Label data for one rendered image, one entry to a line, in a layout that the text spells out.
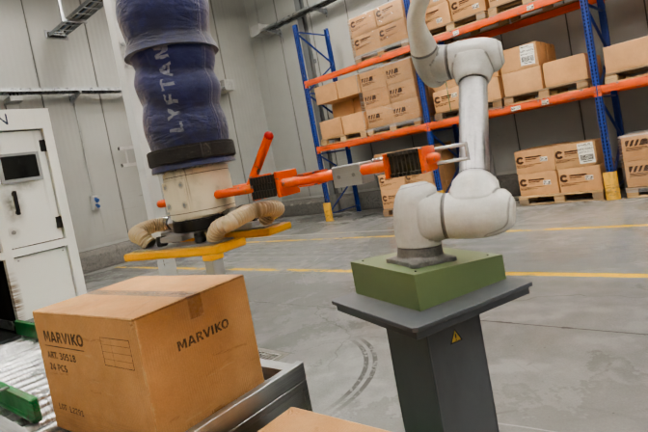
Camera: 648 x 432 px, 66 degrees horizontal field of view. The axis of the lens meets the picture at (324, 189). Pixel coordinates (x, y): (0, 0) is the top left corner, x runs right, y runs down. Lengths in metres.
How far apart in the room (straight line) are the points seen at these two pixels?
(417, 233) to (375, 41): 8.06
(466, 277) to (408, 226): 0.25
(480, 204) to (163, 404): 1.08
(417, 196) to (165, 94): 0.85
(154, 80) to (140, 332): 0.64
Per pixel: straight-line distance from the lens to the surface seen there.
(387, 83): 9.39
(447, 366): 1.75
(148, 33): 1.31
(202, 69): 1.31
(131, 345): 1.45
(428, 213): 1.65
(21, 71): 10.93
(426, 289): 1.60
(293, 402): 1.76
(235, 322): 1.62
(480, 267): 1.74
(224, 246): 1.15
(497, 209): 1.62
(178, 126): 1.26
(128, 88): 4.75
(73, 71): 11.26
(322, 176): 1.07
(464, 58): 1.91
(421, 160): 0.96
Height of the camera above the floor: 1.25
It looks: 3 degrees down
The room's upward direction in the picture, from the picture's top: 11 degrees counter-clockwise
